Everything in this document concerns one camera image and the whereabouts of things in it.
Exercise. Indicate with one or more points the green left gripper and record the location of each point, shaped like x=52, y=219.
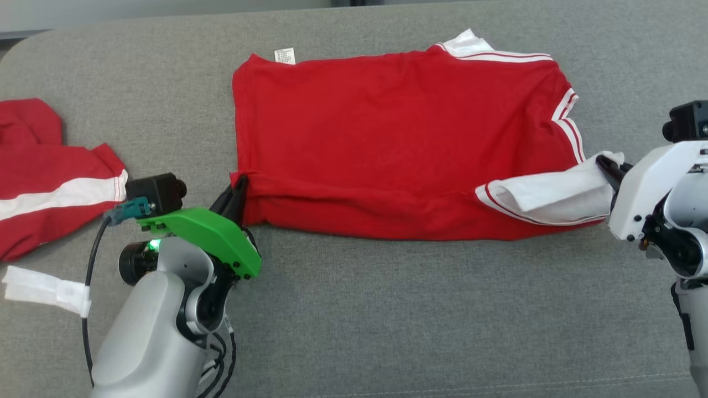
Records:
x=210, y=232

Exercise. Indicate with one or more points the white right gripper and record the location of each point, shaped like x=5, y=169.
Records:
x=647, y=177

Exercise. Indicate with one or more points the red Bulls jersey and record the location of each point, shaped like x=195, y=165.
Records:
x=387, y=138

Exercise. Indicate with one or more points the red garment with white stripe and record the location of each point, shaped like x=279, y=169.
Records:
x=44, y=182

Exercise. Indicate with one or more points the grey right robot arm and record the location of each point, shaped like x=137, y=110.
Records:
x=691, y=243

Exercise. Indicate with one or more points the grey fabric sofa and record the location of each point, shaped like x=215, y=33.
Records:
x=387, y=309

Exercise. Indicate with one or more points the white tape tag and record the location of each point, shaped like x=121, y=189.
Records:
x=47, y=290

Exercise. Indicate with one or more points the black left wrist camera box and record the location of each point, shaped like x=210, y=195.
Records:
x=157, y=190

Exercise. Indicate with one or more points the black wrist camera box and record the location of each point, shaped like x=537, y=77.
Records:
x=157, y=190
x=688, y=121

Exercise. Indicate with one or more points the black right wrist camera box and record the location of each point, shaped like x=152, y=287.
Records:
x=688, y=121

